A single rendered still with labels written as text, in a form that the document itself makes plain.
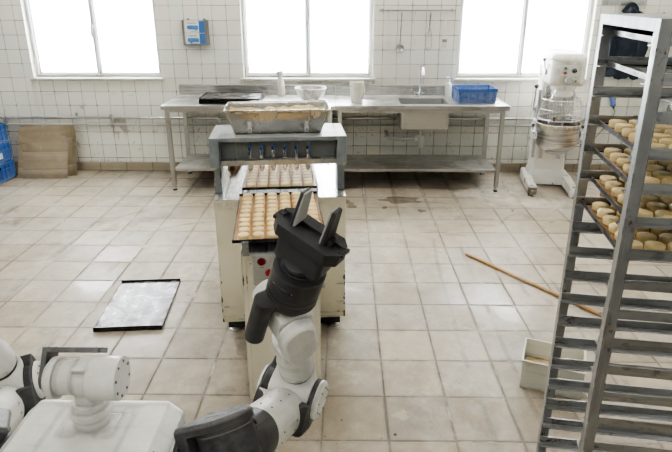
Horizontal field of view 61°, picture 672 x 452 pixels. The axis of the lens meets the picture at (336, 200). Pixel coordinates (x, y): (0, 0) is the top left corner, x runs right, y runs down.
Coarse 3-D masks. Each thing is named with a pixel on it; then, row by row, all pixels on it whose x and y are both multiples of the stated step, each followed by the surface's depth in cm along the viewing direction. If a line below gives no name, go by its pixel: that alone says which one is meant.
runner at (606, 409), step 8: (552, 400) 214; (560, 400) 213; (568, 400) 213; (552, 408) 212; (560, 408) 212; (568, 408) 212; (576, 408) 212; (584, 408) 212; (608, 408) 211; (616, 408) 211; (624, 408) 210; (632, 408) 210; (640, 408) 209; (648, 408) 209; (624, 416) 208; (632, 416) 208; (640, 416) 208; (648, 416) 208; (656, 416) 208; (664, 416) 208
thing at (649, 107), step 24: (648, 72) 132; (648, 96) 132; (648, 120) 133; (648, 144) 135; (624, 216) 142; (624, 240) 144; (624, 264) 146; (600, 336) 156; (600, 360) 156; (600, 384) 158; (600, 408) 161
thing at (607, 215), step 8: (592, 208) 182; (600, 208) 177; (608, 208) 180; (600, 216) 175; (608, 216) 171; (616, 216) 171; (608, 224) 168; (616, 224) 165; (608, 232) 164; (616, 232) 159; (640, 232) 159; (648, 232) 159; (656, 232) 161; (664, 232) 160; (616, 240) 158; (640, 240) 157; (648, 240) 155; (656, 240) 159; (664, 240) 155; (640, 248) 150; (648, 248) 151; (656, 248) 149; (664, 248) 150
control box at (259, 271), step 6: (270, 252) 242; (252, 258) 239; (258, 258) 239; (264, 258) 239; (270, 258) 239; (252, 264) 240; (258, 264) 239; (264, 264) 240; (270, 264) 240; (258, 270) 241; (264, 270) 241; (258, 276) 241; (264, 276) 242; (258, 282) 242
